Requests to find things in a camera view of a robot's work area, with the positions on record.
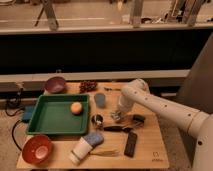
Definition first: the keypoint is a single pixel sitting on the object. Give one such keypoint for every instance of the blue towel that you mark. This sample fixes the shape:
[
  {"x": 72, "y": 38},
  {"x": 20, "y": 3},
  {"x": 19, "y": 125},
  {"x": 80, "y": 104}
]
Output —
[{"x": 94, "y": 138}]

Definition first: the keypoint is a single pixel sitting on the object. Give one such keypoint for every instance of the purple bowl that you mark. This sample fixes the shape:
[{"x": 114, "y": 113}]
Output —
[{"x": 55, "y": 85}]

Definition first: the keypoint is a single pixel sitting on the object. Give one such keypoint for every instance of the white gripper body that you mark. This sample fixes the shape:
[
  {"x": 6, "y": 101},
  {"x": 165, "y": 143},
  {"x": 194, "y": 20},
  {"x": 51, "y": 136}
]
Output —
[{"x": 117, "y": 115}]

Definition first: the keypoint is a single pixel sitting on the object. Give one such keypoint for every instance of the small metal cup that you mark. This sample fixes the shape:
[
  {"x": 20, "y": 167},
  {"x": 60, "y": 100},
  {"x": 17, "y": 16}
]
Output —
[{"x": 97, "y": 121}]

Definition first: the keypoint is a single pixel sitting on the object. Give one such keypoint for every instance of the blue plastic cup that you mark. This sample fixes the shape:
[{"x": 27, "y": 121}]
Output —
[{"x": 100, "y": 100}]

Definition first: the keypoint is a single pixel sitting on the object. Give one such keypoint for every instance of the red bowl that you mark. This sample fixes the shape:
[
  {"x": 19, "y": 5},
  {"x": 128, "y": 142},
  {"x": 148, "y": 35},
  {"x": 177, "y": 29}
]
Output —
[{"x": 37, "y": 149}]

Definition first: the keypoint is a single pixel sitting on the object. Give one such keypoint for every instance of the white paper cup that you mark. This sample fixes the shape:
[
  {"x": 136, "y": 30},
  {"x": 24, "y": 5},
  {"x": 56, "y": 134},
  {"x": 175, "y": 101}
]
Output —
[{"x": 80, "y": 151}]

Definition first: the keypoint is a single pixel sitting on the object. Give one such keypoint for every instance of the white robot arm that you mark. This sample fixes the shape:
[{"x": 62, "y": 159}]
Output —
[{"x": 194, "y": 122}]

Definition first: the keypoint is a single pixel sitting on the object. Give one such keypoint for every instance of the bunch of dark grapes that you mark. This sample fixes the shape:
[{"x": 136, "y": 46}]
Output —
[{"x": 87, "y": 86}]

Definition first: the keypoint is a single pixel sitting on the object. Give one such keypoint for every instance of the green plastic tray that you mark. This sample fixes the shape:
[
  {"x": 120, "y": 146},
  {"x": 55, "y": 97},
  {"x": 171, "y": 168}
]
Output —
[{"x": 52, "y": 115}]

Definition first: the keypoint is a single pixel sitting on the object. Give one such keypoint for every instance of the black remote control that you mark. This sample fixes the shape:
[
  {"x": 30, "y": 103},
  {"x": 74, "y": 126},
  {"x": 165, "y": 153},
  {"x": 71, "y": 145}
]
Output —
[{"x": 130, "y": 144}]

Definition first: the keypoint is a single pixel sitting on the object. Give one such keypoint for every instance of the orange fruit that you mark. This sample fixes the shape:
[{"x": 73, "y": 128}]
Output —
[{"x": 76, "y": 108}]

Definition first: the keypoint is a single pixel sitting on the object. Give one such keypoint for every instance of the blue box on floor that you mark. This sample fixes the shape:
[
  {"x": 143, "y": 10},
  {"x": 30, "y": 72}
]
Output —
[{"x": 27, "y": 114}]

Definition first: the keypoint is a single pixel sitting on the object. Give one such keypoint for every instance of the black tape roll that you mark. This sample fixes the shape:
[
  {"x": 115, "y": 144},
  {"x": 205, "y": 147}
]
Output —
[{"x": 139, "y": 119}]

